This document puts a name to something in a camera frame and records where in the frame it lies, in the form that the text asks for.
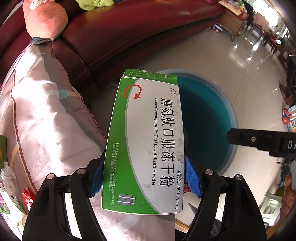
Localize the small ball under table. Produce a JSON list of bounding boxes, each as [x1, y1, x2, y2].
[[212, 23, 223, 33]]

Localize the green white medicine box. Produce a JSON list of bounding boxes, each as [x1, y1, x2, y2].
[[101, 69, 185, 215]]

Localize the teal plastic trash bin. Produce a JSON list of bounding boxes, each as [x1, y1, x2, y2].
[[161, 69, 239, 175]]

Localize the pink carrot bunny plush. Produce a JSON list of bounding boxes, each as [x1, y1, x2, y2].
[[23, 1, 68, 40]]

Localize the clear plastic bag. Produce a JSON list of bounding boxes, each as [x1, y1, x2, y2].
[[1, 161, 19, 197]]

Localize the green tea box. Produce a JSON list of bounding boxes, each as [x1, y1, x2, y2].
[[0, 135, 8, 169]]

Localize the wooden side table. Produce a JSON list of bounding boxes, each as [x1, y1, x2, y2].
[[219, 10, 249, 42]]

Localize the person's right hand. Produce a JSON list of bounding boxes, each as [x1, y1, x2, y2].
[[280, 173, 295, 219]]

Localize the dark red leather sofa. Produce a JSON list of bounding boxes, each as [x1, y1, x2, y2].
[[0, 0, 226, 88]]

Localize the green dinosaur plush toy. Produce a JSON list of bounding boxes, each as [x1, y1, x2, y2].
[[76, 0, 114, 11]]

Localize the pink plaid tablecloth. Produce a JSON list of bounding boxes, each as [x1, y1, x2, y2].
[[1, 38, 176, 240]]

